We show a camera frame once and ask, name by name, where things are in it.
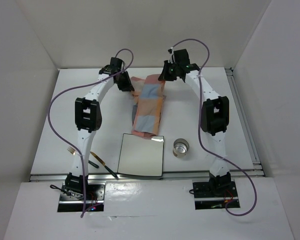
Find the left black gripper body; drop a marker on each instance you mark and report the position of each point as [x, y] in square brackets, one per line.
[123, 78]

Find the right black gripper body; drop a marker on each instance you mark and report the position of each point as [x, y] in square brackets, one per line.
[172, 73]

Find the checkered orange blue cloth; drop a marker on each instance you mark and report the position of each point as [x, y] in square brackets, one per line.
[148, 95]

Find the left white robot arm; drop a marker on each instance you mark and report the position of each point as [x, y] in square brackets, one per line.
[88, 119]

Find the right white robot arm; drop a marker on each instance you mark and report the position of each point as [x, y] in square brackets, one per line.
[214, 115]

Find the square white plate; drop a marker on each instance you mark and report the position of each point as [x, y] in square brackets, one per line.
[141, 157]

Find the metal cup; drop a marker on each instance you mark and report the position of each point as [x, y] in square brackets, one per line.
[180, 147]

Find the gold knife green handle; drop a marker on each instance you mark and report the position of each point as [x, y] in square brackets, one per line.
[104, 165]

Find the gold fork green handle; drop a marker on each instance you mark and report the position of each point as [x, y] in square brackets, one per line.
[71, 150]

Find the aluminium rail right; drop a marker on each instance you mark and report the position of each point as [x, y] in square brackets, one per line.
[257, 165]

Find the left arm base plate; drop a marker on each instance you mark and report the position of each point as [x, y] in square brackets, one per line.
[70, 201]

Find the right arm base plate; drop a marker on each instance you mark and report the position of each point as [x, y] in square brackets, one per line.
[206, 199]

